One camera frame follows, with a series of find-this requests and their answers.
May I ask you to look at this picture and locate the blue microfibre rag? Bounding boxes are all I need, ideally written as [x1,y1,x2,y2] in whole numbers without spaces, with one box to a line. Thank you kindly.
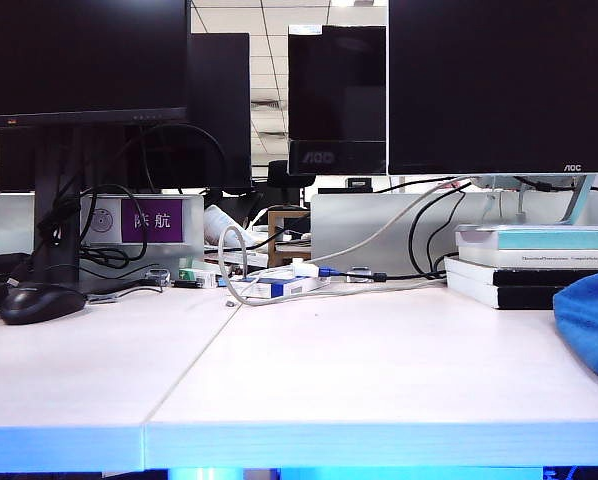
[552,267,598,382]

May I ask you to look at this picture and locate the wooden box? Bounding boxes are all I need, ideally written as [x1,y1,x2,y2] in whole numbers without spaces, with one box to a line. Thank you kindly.
[267,209,313,269]

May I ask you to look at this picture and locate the grey desk partition panel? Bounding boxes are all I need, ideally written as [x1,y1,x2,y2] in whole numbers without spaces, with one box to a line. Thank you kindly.
[311,193,598,277]

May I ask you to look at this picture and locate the blue and white box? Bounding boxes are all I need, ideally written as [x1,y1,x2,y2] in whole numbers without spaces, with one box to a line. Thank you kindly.
[228,274,330,301]

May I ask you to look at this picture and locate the black office chair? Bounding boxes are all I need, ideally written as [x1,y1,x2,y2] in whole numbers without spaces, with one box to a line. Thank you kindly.
[267,159,315,204]

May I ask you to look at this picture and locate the white plastic bag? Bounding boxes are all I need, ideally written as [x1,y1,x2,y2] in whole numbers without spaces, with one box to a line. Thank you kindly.
[203,204,253,249]

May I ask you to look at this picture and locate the green and white box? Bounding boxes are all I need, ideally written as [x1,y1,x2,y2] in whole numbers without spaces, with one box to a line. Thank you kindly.
[177,257,220,289]

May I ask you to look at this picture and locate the purple name sign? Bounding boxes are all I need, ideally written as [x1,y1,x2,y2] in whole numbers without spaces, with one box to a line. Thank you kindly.
[121,198,184,244]

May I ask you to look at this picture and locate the black AOC monitor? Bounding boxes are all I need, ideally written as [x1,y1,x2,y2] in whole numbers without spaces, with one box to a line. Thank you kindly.
[287,24,388,176]

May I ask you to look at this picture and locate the white-spine book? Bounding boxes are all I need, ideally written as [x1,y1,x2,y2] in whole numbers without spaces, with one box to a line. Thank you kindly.
[457,247,598,271]

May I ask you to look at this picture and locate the thin black-spine book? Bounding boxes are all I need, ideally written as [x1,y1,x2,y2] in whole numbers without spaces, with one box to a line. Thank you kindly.
[443,256,598,289]

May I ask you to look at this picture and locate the black monitor stand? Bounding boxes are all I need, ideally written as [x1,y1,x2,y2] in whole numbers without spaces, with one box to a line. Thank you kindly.
[28,124,145,297]

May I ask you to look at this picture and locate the teal-spine book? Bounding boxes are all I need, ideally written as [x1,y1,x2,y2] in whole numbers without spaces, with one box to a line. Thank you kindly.
[453,223,598,251]

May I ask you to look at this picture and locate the white-framed AOC monitor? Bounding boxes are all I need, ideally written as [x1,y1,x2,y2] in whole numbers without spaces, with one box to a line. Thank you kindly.
[387,0,598,177]

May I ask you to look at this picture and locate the black computer mouse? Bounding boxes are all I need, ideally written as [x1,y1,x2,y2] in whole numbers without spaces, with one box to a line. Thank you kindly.
[0,282,88,326]

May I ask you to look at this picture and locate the pale teal monitor stand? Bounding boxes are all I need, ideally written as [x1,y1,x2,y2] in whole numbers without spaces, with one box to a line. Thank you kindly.
[471,174,598,226]

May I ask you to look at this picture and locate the black monitor with orange logo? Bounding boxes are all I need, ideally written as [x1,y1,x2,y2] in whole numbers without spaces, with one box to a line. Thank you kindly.
[0,0,191,130]

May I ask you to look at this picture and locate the grey-white cable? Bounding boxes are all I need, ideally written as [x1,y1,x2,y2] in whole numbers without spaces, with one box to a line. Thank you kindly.
[217,175,475,307]

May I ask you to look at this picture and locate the black cable with ferrite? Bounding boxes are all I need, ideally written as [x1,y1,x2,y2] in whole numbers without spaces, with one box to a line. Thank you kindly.
[346,180,473,281]

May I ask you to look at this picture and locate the thin black cable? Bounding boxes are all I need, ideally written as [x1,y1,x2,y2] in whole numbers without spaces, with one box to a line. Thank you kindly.
[425,192,468,275]

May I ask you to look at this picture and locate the black cable bundle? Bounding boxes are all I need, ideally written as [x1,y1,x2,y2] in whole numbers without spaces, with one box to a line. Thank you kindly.
[31,122,228,294]

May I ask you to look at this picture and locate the black cable with plug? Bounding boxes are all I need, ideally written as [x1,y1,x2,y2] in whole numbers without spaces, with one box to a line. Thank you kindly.
[512,175,598,206]

